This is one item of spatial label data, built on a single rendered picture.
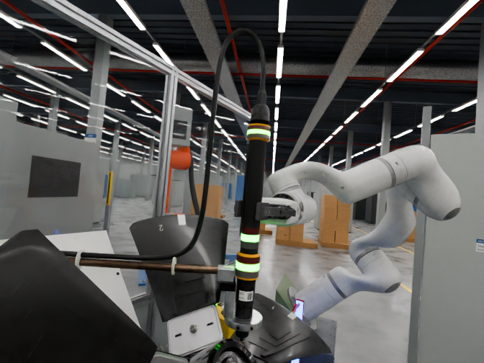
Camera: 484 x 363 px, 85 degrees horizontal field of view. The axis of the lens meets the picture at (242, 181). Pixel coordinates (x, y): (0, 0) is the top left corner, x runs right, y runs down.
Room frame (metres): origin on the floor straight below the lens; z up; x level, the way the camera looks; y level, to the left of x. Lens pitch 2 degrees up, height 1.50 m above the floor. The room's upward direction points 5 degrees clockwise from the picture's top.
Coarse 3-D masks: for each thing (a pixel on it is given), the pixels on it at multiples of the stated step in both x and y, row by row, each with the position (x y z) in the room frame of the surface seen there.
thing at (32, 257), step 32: (0, 256) 0.29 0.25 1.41; (32, 256) 0.30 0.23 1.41; (64, 256) 0.32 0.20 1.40; (0, 288) 0.28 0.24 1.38; (32, 288) 0.29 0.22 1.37; (64, 288) 0.31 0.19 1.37; (96, 288) 0.33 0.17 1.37; (0, 320) 0.27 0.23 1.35; (32, 320) 0.29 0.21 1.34; (64, 320) 0.30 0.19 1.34; (96, 320) 0.32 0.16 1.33; (128, 320) 0.34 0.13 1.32; (0, 352) 0.27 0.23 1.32; (32, 352) 0.28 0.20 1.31; (64, 352) 0.30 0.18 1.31; (96, 352) 0.32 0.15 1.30; (128, 352) 0.34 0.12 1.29
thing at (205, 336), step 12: (192, 312) 0.49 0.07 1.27; (204, 312) 0.49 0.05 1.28; (216, 312) 0.49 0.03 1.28; (168, 324) 0.48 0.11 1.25; (180, 324) 0.48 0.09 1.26; (192, 324) 0.47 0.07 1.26; (204, 324) 0.47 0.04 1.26; (216, 324) 0.47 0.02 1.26; (168, 336) 0.46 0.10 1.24; (180, 336) 0.46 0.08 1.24; (192, 336) 0.46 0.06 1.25; (204, 336) 0.46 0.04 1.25; (216, 336) 0.46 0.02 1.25; (180, 348) 0.45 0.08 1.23; (192, 348) 0.45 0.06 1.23; (204, 348) 0.45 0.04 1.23
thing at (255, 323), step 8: (224, 272) 0.48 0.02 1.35; (232, 272) 0.48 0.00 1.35; (224, 280) 0.48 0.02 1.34; (232, 280) 0.48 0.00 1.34; (224, 288) 0.48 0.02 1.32; (232, 288) 0.48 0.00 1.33; (224, 296) 0.51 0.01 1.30; (232, 296) 0.48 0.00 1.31; (224, 304) 0.48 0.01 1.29; (232, 304) 0.48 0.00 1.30; (224, 312) 0.48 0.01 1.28; (232, 312) 0.48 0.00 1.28; (256, 312) 0.52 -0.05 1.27; (224, 320) 0.49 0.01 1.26; (232, 320) 0.48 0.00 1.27; (240, 320) 0.48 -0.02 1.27; (248, 320) 0.48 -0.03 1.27; (256, 320) 0.49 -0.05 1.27; (232, 328) 0.47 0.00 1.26; (240, 328) 0.47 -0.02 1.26; (248, 328) 0.47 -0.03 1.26; (256, 328) 0.47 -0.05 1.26
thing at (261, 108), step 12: (264, 96) 0.49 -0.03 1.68; (252, 108) 0.50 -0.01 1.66; (264, 108) 0.48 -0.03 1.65; (252, 120) 0.51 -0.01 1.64; (264, 120) 0.51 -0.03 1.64; (240, 288) 0.49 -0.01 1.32; (252, 288) 0.49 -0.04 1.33; (240, 300) 0.48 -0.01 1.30; (252, 300) 0.49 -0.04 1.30; (240, 312) 0.49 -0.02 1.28; (252, 312) 0.50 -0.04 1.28; (240, 336) 0.49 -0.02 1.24
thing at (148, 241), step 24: (168, 216) 0.63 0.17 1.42; (192, 216) 0.65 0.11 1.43; (144, 240) 0.57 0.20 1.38; (168, 240) 0.58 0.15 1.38; (216, 240) 0.61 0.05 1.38; (192, 264) 0.54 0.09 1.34; (216, 264) 0.55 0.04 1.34; (168, 288) 0.51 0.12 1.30; (192, 288) 0.51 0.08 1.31; (216, 288) 0.51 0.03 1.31; (168, 312) 0.49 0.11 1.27
